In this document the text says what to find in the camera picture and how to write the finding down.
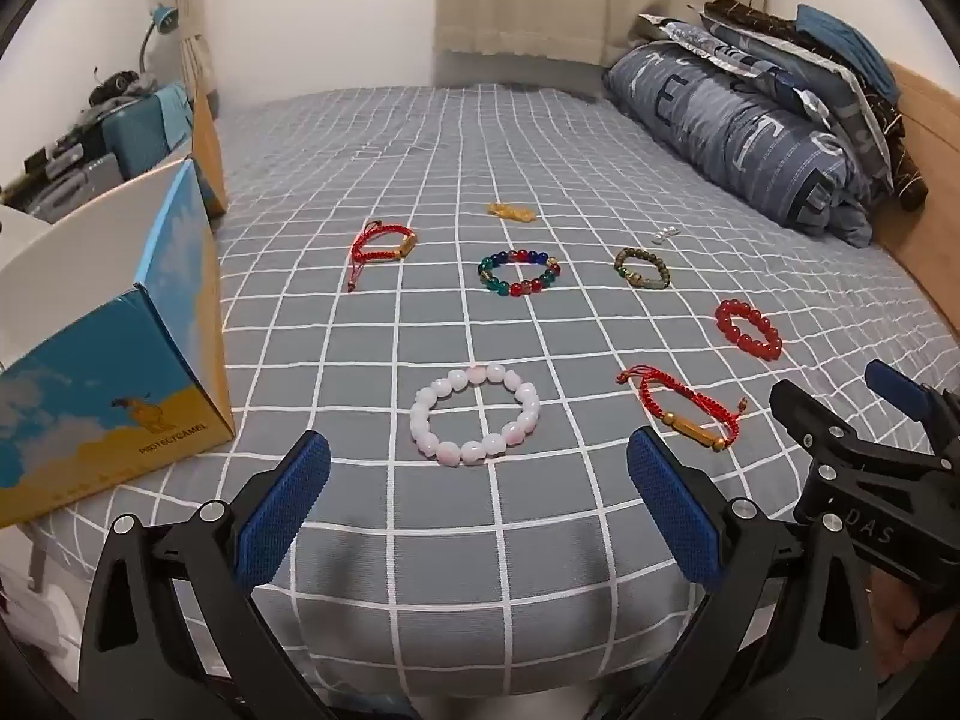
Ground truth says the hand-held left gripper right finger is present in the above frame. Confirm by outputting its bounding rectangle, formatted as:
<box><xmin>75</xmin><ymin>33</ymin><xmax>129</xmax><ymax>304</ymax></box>
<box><xmin>600</xmin><ymin>426</ymin><xmax>880</xmax><ymax>720</ymax></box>

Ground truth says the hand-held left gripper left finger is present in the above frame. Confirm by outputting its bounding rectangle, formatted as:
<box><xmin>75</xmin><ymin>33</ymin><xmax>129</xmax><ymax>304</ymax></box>
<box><xmin>79</xmin><ymin>429</ymin><xmax>332</xmax><ymax>720</ymax></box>

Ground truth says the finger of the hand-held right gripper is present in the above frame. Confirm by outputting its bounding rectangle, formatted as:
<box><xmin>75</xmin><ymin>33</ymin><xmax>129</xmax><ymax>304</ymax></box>
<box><xmin>864</xmin><ymin>360</ymin><xmax>960</xmax><ymax>466</ymax></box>
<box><xmin>770</xmin><ymin>379</ymin><xmax>942</xmax><ymax>482</ymax></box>

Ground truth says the red cord bracelet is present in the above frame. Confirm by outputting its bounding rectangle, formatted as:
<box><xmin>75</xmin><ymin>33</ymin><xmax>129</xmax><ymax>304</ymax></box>
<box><xmin>347</xmin><ymin>221</ymin><xmax>421</xmax><ymax>293</ymax></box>
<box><xmin>616</xmin><ymin>365</ymin><xmax>751</xmax><ymax>453</ymax></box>

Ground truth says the red bead bracelet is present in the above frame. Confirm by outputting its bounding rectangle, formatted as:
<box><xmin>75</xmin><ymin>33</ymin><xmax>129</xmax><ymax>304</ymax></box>
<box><xmin>715</xmin><ymin>298</ymin><xmax>785</xmax><ymax>362</ymax></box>

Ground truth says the pale pink bead bracelet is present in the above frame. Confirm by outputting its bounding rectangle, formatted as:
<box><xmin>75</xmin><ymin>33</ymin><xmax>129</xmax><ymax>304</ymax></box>
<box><xmin>409</xmin><ymin>362</ymin><xmax>542</xmax><ymax>467</ymax></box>

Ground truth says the blue and yellow cardboard box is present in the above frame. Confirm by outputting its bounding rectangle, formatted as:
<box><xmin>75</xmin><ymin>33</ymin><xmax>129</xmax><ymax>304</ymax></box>
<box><xmin>0</xmin><ymin>82</ymin><xmax>237</xmax><ymax>530</ymax></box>

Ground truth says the brown and green bead bracelet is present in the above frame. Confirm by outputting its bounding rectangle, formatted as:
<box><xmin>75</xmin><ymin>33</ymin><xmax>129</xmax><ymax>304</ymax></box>
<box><xmin>613</xmin><ymin>246</ymin><xmax>671</xmax><ymax>291</ymax></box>

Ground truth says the multicoloured glass bead bracelet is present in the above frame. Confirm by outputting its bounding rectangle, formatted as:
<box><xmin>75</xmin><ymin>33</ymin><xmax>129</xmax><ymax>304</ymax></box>
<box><xmin>478</xmin><ymin>247</ymin><xmax>563</xmax><ymax>299</ymax></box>

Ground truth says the person's right hand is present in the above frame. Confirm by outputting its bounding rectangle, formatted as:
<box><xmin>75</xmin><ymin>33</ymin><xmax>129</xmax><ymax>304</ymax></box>
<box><xmin>870</xmin><ymin>574</ymin><xmax>960</xmax><ymax>685</ymax></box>

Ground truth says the wooden headboard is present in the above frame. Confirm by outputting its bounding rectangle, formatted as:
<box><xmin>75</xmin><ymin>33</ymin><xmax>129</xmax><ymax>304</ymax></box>
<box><xmin>870</xmin><ymin>60</ymin><xmax>960</xmax><ymax>316</ymax></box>

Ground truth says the folded blue quilt pile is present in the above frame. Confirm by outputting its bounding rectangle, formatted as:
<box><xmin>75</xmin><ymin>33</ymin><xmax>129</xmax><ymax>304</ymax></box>
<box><xmin>604</xmin><ymin>41</ymin><xmax>893</xmax><ymax>245</ymax></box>

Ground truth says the blue grey patterned folded quilt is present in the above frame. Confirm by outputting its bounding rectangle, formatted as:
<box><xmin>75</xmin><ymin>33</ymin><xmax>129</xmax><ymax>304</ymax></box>
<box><xmin>637</xmin><ymin>11</ymin><xmax>893</xmax><ymax>188</ymax></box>

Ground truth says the teal folded cloth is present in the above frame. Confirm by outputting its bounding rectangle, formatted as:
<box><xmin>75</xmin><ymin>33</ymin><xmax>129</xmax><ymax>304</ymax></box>
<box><xmin>795</xmin><ymin>4</ymin><xmax>901</xmax><ymax>102</ymax></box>

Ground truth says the grey checked bed sheet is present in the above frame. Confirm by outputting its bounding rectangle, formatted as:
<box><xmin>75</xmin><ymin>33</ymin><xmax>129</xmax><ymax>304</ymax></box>
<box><xmin>0</xmin><ymin>86</ymin><xmax>960</xmax><ymax>720</ymax></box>

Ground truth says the brown patterned folded blanket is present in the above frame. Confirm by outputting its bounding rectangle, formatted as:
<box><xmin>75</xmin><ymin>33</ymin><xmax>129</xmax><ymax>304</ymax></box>
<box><xmin>705</xmin><ymin>0</ymin><xmax>931</xmax><ymax>211</ymax></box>

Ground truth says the blue suitcase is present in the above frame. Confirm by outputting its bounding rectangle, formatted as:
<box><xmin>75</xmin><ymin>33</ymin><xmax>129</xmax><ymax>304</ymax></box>
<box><xmin>101</xmin><ymin>82</ymin><xmax>197</xmax><ymax>181</ymax></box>

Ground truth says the dark desk clutter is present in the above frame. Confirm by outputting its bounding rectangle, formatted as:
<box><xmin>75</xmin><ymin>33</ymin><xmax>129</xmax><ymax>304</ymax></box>
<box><xmin>0</xmin><ymin>69</ymin><xmax>155</xmax><ymax>224</ymax></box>

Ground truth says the beige window curtain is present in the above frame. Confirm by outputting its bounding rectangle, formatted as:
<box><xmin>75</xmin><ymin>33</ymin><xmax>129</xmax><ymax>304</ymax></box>
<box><xmin>433</xmin><ymin>0</ymin><xmax>771</xmax><ymax>102</ymax></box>

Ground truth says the beige side curtain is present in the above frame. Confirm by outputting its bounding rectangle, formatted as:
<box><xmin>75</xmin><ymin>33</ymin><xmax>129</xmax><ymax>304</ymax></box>
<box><xmin>166</xmin><ymin>0</ymin><xmax>220</xmax><ymax>121</ymax></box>

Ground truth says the teal desk lamp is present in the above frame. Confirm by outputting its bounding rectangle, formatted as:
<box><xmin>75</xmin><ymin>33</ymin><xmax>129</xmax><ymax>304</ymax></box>
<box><xmin>139</xmin><ymin>4</ymin><xmax>181</xmax><ymax>77</ymax></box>

